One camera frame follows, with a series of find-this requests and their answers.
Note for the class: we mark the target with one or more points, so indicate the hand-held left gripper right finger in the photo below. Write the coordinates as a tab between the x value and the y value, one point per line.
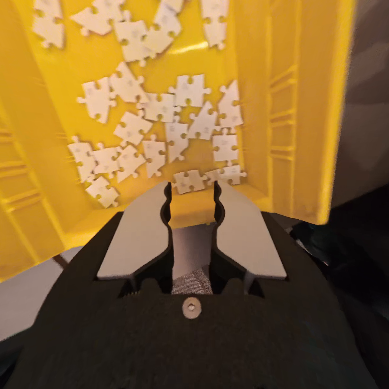
252	243

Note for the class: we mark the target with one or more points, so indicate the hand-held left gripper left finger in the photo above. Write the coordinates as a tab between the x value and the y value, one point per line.
133	243

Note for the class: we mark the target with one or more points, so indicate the yellow box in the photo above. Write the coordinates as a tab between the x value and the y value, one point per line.
273	121

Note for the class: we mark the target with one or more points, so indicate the batch of white puzzle pieces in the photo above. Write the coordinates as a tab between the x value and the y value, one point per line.
158	109

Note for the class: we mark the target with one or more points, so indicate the person's dark trousers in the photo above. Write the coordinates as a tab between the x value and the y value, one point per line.
358	288

